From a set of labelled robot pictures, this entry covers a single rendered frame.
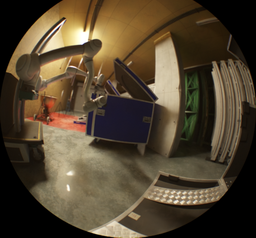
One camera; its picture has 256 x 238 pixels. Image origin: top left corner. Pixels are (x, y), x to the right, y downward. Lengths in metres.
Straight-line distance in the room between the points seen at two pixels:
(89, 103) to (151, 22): 2.60
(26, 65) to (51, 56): 0.20
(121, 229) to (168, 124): 1.51
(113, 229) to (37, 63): 1.10
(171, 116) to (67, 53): 1.59
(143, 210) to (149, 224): 0.15
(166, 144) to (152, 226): 1.29
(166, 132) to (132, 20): 2.99
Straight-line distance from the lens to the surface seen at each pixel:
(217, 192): 0.98
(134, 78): 1.42
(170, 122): 1.42
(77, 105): 8.73
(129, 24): 2.80
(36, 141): 0.87
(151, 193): 0.83
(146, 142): 1.48
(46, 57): 0.68
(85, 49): 0.72
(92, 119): 1.36
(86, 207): 0.74
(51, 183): 0.90
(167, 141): 1.46
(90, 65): 0.86
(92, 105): 0.82
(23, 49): 2.69
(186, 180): 0.97
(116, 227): 0.68
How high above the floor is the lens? 0.70
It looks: 2 degrees up
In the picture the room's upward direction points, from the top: 9 degrees clockwise
